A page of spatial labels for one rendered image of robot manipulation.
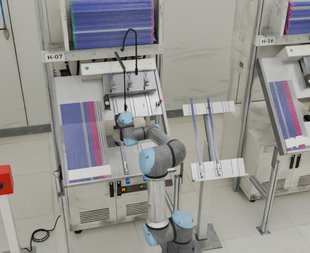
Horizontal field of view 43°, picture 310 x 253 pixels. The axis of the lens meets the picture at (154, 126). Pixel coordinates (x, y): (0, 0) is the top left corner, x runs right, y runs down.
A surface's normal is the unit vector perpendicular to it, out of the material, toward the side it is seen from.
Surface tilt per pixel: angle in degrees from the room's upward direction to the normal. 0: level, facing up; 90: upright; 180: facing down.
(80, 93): 43
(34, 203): 0
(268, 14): 90
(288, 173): 90
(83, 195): 90
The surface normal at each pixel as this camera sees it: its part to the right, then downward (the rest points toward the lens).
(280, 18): -0.97, 0.11
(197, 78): 0.25, 0.47
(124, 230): 0.01, -0.87
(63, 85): 0.18, -0.32
